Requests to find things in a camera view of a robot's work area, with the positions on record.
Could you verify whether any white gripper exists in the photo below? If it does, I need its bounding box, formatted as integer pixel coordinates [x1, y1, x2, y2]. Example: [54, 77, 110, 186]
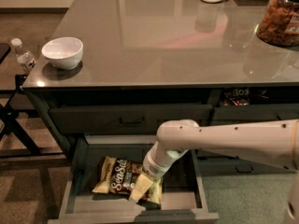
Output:
[129, 152, 170, 203]

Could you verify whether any dark top right drawer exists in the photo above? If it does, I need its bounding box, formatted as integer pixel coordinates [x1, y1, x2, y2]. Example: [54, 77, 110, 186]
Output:
[208, 87, 299, 125]

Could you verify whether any open grey middle drawer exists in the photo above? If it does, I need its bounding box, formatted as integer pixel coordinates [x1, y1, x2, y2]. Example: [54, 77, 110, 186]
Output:
[48, 136, 219, 224]

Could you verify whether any clear plastic water bottle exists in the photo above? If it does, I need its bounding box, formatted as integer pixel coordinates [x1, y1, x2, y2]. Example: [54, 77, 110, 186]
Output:
[11, 38, 36, 74]

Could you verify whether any dark counter cabinet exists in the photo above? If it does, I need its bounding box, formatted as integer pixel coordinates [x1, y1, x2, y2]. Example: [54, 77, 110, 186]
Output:
[21, 0, 299, 175]

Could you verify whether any dark drawer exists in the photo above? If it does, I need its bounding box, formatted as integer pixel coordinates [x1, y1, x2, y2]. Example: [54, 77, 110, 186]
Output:
[50, 104, 212, 134]
[208, 87, 299, 125]
[197, 156, 293, 175]

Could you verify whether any clear jar of nuts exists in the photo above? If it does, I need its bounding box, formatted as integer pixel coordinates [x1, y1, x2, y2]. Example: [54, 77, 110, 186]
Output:
[257, 0, 299, 47]

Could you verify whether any white ceramic bowl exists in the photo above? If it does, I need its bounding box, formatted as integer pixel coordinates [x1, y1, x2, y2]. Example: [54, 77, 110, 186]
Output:
[42, 37, 83, 70]

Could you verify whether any dark snack bag in drawer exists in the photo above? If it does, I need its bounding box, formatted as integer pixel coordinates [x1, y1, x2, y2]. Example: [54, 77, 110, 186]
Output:
[222, 88, 249, 106]

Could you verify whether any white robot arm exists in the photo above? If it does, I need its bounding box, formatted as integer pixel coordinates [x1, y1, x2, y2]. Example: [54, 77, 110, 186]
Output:
[129, 119, 299, 203]

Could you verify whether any black side table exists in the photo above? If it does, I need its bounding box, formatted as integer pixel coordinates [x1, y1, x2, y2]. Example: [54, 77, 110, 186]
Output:
[0, 42, 41, 157]

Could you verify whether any brown chip bag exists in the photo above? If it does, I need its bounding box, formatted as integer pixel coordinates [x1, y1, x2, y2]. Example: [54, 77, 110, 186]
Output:
[93, 156, 162, 204]

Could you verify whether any dark bottom right drawer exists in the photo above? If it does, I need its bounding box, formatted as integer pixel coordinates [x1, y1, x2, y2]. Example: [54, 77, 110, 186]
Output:
[197, 156, 293, 175]

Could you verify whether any dark top left drawer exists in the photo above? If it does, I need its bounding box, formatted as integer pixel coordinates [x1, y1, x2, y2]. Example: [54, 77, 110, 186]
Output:
[50, 104, 212, 134]

